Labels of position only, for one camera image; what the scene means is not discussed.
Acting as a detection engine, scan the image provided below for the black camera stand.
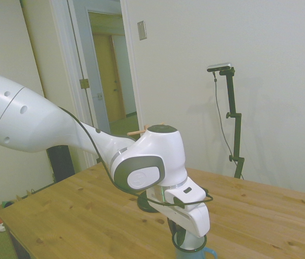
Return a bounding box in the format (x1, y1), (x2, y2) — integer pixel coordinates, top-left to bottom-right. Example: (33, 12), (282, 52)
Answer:
(219, 67), (245, 179)
(213, 71), (245, 180)

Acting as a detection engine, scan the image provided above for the metal wall plate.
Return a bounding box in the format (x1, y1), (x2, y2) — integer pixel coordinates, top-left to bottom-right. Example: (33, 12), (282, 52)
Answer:
(137, 20), (147, 41)

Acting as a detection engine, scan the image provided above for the black box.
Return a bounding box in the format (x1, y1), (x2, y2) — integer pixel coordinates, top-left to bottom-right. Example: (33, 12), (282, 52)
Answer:
(46, 145), (76, 183)

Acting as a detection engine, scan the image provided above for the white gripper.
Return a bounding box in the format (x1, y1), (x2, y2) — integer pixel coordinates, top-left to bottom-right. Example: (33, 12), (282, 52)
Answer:
(146, 185), (211, 247)

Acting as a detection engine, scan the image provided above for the white open door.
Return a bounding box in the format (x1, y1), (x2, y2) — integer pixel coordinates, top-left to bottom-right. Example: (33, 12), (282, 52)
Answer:
(68, 0), (113, 165)

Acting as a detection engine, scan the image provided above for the wooden hallway door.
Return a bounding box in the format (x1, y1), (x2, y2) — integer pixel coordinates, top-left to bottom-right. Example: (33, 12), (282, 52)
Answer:
(92, 33), (127, 124)

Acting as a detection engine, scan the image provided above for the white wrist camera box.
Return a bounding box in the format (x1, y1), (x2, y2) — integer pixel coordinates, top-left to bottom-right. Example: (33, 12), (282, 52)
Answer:
(165, 178), (208, 207)

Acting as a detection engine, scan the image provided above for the silver exterior camera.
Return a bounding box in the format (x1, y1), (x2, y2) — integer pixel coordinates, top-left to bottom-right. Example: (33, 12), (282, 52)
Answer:
(207, 62), (234, 73)

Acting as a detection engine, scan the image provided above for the blue enamel mug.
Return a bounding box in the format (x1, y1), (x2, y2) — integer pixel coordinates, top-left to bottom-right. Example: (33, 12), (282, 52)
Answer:
(171, 232), (218, 259)

